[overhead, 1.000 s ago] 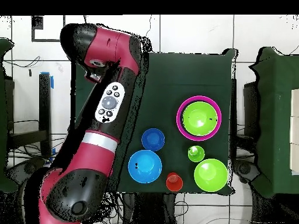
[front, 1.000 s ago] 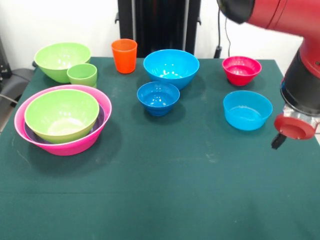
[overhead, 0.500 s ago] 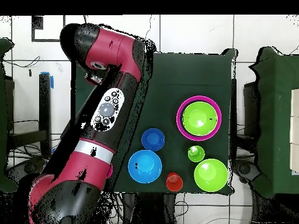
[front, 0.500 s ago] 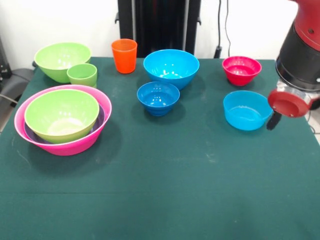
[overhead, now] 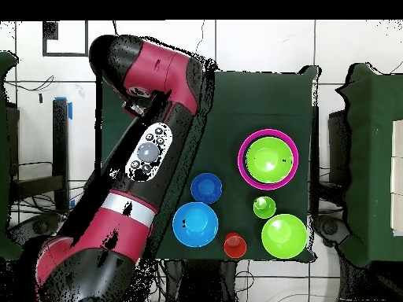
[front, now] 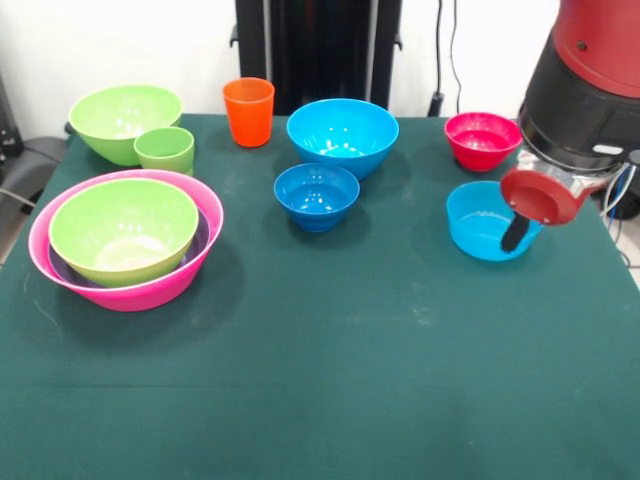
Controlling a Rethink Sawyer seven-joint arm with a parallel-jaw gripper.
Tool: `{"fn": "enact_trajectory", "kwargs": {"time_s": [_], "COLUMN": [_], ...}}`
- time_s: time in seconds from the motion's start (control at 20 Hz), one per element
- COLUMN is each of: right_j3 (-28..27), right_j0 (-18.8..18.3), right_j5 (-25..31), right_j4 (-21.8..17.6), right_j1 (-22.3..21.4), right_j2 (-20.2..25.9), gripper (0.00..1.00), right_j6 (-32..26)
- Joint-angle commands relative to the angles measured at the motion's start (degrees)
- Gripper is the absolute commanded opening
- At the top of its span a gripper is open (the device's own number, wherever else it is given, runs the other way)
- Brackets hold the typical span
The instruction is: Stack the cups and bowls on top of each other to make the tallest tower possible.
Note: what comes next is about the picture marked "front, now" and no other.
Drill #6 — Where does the light blue straight-sided bowl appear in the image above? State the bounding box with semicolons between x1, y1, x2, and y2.
445;180;547;262

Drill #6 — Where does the dark green table cloth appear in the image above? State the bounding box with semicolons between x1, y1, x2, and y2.
0;113;640;480

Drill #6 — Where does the bundle of floor cables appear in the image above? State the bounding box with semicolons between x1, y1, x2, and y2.
597;162;640;271

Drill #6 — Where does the small dark blue bowl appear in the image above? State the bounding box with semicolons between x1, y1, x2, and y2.
273;162;361;234

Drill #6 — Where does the purple bowl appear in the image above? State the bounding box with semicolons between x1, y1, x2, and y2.
47;207;211;290

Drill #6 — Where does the green cup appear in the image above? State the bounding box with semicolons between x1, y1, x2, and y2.
133;126;196;176

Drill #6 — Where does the black wall cable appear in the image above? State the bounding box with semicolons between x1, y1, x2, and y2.
429;0;464;119

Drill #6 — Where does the large pink bowl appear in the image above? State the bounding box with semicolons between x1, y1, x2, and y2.
28;168;225;313

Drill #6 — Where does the large blue bowl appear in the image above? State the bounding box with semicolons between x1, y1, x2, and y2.
286;98;400;181

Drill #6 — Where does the orange cup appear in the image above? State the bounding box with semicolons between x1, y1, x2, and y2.
222;77;276;149

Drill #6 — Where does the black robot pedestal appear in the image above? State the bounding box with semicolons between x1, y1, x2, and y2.
229;0;404;117

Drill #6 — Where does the small pink bowl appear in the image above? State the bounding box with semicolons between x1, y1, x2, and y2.
443;111;525;173

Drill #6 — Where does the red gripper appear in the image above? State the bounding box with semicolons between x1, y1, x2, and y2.
499;167;594;254

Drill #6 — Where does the green bowl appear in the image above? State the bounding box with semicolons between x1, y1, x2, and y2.
48;178;200;289
67;84;184;167

